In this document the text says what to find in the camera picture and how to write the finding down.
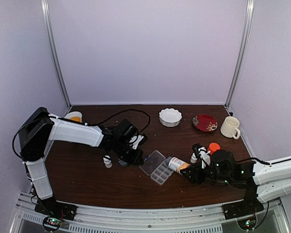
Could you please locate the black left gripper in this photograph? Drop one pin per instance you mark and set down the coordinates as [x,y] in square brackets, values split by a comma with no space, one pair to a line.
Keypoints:
[134,159]

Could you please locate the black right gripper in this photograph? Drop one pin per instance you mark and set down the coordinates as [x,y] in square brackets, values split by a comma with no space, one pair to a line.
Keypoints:
[196,173]

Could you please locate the grey bottle lid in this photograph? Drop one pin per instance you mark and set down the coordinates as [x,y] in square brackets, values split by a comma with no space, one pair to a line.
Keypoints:
[123,163]

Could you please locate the small white pill bottle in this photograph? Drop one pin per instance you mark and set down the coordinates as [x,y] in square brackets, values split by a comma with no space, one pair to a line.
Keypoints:
[193,158]

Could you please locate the white orange vitamin bottle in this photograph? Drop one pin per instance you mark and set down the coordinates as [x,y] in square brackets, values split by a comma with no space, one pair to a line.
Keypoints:
[176,164]

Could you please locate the clear plastic pill organizer box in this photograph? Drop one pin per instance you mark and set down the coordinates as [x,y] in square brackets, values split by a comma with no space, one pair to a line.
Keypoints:
[156,168]

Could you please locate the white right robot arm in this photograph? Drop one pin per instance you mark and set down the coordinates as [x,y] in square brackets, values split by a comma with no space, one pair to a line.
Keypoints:
[262,180]

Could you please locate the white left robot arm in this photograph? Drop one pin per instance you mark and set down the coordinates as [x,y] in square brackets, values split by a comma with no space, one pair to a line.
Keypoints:
[42,127]

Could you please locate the small white capped bottle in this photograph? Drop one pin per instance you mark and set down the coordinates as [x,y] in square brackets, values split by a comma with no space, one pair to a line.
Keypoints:
[107,161]

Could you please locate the orange cylindrical bottle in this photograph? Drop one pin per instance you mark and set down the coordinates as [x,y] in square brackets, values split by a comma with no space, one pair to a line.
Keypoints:
[213,147]

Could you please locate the red floral plate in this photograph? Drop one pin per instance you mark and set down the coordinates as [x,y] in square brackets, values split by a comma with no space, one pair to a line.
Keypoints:
[205,123]

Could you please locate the white scalloped bowl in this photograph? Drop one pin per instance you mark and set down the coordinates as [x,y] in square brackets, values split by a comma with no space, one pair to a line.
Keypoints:
[170,117]

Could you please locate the cream ribbed mug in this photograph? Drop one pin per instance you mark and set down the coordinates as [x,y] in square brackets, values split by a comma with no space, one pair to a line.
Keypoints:
[230,128]

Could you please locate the floral mug with yellow interior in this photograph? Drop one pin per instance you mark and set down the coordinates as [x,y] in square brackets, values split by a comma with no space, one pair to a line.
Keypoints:
[74,116]

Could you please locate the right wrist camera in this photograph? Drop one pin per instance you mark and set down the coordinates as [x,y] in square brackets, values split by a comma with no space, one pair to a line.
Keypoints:
[203,154]

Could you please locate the aluminium front rail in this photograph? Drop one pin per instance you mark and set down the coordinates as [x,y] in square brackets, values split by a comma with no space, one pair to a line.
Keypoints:
[202,219]

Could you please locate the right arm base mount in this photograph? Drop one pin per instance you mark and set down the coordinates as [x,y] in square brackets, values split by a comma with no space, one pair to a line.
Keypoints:
[241,208]

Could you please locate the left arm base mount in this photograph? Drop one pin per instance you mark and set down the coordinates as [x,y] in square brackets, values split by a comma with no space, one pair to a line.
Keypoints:
[56,209]

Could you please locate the right aluminium frame post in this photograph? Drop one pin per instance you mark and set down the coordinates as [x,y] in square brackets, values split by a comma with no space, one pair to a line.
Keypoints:
[248,19]

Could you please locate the aluminium frame post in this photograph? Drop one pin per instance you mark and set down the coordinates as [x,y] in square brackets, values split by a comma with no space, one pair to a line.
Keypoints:
[53,51]
[248,19]

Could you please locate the left aluminium frame post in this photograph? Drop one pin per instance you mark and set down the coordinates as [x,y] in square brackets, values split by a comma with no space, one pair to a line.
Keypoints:
[53,51]

